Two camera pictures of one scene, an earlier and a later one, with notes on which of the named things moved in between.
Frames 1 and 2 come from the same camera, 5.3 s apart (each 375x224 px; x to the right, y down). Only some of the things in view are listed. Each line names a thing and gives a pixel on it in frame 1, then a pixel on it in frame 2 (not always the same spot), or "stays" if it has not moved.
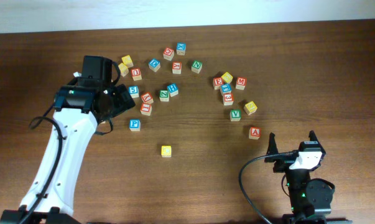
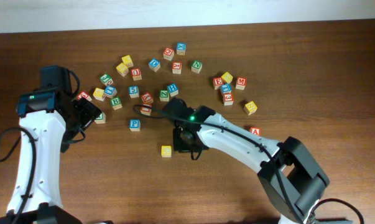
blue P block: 135,125 stays
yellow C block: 166,151 stays
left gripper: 125,99 to 89,109
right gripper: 282,165 to 181,140
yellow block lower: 124,69 stays
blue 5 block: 134,91 stays
